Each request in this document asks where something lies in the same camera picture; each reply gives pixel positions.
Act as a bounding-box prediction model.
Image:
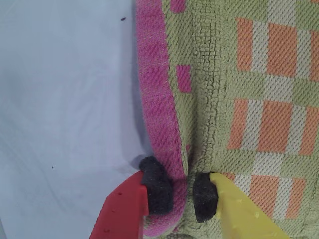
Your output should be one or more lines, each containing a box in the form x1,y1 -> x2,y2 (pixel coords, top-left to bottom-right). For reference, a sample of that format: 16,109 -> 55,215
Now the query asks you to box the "green towel with pink border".
134,0 -> 319,239

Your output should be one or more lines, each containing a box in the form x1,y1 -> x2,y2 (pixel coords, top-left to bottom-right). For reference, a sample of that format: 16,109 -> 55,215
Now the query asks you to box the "pale blue table cover sheet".
0,0 -> 155,239

